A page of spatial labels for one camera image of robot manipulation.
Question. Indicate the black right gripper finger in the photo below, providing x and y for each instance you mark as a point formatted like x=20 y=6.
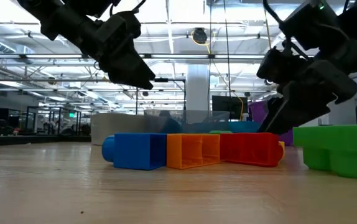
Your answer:
x=275 y=107
x=303 y=109

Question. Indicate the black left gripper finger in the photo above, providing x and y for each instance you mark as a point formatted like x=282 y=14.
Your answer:
x=132 y=73
x=138 y=56

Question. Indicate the black rig frame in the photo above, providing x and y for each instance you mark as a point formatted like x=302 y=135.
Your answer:
x=184 y=93

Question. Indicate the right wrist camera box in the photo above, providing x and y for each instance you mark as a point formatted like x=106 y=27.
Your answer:
x=312 y=25

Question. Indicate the black monitor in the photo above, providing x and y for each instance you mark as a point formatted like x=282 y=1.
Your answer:
x=228 y=105

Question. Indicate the green plastic building block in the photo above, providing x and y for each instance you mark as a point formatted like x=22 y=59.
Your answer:
x=220 y=132
x=337 y=137

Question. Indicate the large blue building block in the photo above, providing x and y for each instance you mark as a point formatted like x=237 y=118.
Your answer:
x=141 y=151

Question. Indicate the purple monster face bucket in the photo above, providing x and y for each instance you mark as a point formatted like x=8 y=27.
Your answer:
x=257 y=112

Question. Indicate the clear grey plastic bin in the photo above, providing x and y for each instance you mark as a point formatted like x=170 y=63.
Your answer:
x=197 y=119

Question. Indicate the yellow plastic building block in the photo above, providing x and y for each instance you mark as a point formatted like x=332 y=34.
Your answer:
x=282 y=149

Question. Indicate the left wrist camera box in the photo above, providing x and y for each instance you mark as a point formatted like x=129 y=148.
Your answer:
x=121 y=28

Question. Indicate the red plastic building block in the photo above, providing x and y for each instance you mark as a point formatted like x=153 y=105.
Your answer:
x=247 y=149

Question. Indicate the light grey plastic bin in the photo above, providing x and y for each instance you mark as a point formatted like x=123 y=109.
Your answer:
x=113 y=127

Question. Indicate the orange wedge building block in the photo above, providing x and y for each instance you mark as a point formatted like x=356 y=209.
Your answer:
x=173 y=151

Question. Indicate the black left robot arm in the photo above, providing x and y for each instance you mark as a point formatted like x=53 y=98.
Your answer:
x=57 y=18

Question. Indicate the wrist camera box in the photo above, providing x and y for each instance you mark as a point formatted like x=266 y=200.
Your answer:
x=121 y=28
x=312 y=25

